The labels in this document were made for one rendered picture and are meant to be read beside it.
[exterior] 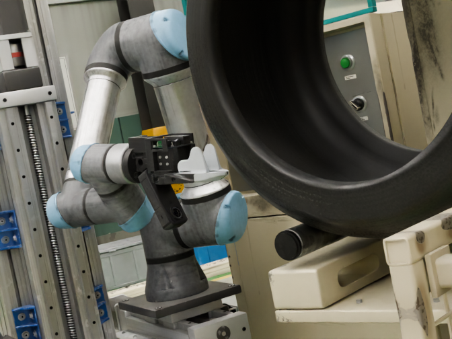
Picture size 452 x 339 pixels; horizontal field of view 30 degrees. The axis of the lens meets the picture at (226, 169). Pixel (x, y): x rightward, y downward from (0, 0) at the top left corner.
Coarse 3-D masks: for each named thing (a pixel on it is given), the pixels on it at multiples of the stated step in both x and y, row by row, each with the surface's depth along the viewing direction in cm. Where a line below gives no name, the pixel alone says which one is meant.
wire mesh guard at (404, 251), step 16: (416, 224) 56; (432, 224) 55; (448, 224) 56; (384, 240) 53; (400, 240) 52; (416, 240) 53; (432, 240) 54; (448, 240) 56; (400, 256) 53; (416, 256) 53; (400, 272) 53; (416, 272) 52; (400, 288) 53; (416, 288) 52; (400, 304) 53; (416, 304) 52; (448, 304) 57; (400, 320) 53; (416, 320) 52; (432, 320) 53; (448, 320) 57; (416, 336) 53; (432, 336) 53
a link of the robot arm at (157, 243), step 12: (156, 216) 193; (144, 228) 195; (156, 228) 193; (144, 240) 196; (156, 240) 194; (168, 240) 193; (180, 240) 192; (156, 252) 194; (168, 252) 194; (180, 252) 194
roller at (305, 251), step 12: (300, 228) 123; (312, 228) 124; (276, 240) 122; (288, 240) 121; (300, 240) 121; (312, 240) 123; (324, 240) 125; (336, 240) 129; (288, 252) 121; (300, 252) 121
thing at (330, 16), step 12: (336, 0) 193; (348, 0) 191; (360, 0) 189; (372, 0) 187; (324, 12) 195; (336, 12) 193; (348, 12) 191; (360, 12) 189; (372, 12) 188; (324, 24) 195
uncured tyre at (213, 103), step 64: (192, 0) 124; (256, 0) 141; (320, 0) 143; (192, 64) 126; (256, 64) 143; (320, 64) 144; (256, 128) 137; (320, 128) 145; (448, 128) 101; (320, 192) 115; (384, 192) 109; (448, 192) 104
